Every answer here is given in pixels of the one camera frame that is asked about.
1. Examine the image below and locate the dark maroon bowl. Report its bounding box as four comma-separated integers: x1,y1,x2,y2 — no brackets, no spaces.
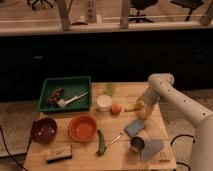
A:
31,118,57,144

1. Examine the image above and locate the yellow banana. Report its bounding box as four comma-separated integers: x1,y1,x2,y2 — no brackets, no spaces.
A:
125,103,145,112

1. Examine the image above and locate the blue sponge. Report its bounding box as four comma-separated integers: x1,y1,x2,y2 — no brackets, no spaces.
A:
124,119,144,137

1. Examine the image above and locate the black cable right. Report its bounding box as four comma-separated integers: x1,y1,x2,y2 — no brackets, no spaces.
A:
170,134,194,171

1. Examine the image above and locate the black office chair left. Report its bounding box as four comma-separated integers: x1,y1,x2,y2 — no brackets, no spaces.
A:
26,0,54,10

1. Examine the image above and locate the metal cup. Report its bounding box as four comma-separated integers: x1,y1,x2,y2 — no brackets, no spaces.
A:
130,136,145,153

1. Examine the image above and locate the black cable left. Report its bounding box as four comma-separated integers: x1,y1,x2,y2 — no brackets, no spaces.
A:
0,125,29,171

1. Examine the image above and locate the red bowl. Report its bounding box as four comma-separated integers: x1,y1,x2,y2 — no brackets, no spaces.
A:
68,115,97,143

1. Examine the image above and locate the black cable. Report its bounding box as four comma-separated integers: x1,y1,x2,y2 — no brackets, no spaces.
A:
0,125,29,171
170,134,194,171

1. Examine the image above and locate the white round container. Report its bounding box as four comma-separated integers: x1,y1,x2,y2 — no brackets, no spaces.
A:
96,95,112,111

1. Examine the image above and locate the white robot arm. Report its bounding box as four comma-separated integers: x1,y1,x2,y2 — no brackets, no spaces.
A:
138,73,213,171

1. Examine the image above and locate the green plastic tray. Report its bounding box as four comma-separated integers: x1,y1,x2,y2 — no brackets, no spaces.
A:
37,76,92,113

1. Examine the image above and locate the orange fruit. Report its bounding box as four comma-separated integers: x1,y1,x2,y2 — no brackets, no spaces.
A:
111,103,121,115

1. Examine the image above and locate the wooden block eraser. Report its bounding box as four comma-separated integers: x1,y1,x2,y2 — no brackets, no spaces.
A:
45,145,72,164

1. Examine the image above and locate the black office chair right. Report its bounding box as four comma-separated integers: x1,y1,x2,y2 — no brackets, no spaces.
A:
171,0,203,21

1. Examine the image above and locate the black office chair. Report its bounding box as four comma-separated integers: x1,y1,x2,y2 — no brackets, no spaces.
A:
171,0,203,21
129,0,158,23
26,0,54,10

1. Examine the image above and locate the grey blue cloth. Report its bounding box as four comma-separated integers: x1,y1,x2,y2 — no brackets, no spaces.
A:
140,140,164,162

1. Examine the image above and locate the metal spoon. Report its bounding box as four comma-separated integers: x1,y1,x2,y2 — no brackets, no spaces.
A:
104,133,122,152

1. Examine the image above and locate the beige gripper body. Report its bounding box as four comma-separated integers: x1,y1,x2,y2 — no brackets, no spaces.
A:
136,97,154,120

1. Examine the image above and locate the brown grape bunch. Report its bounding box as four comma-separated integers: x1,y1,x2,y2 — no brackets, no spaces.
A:
47,88,64,105

